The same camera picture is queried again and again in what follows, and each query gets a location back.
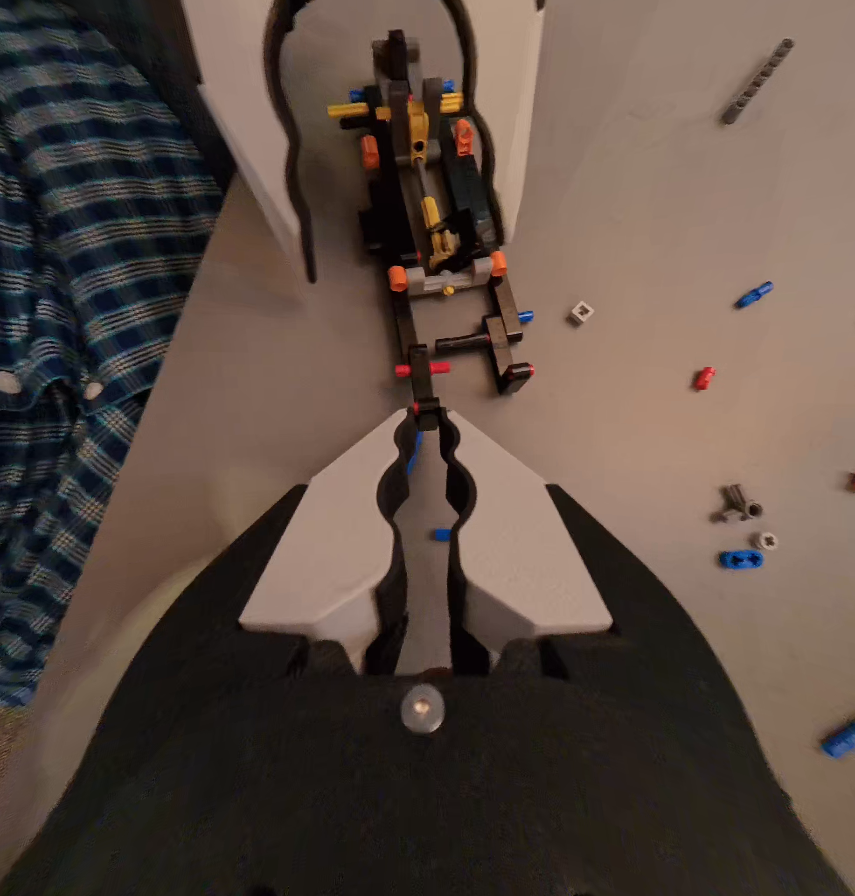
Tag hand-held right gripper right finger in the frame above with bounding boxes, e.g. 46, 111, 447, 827
438, 408, 614, 676

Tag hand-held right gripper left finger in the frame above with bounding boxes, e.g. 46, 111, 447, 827
238, 408, 410, 676

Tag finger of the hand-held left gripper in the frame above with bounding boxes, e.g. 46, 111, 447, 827
181, 0, 319, 286
445, 0, 549, 245

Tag black lego model assembly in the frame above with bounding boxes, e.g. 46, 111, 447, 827
326, 29, 537, 397

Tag black lego beam red pins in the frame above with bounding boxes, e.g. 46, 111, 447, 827
394, 344, 452, 431

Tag long dark grey lego beam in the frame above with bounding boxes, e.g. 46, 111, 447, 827
720, 38, 795, 127

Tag dark grey lego connector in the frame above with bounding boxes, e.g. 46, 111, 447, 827
713, 484, 764, 524

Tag person in blue plaid shirt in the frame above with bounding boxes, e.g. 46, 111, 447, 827
0, 0, 225, 708

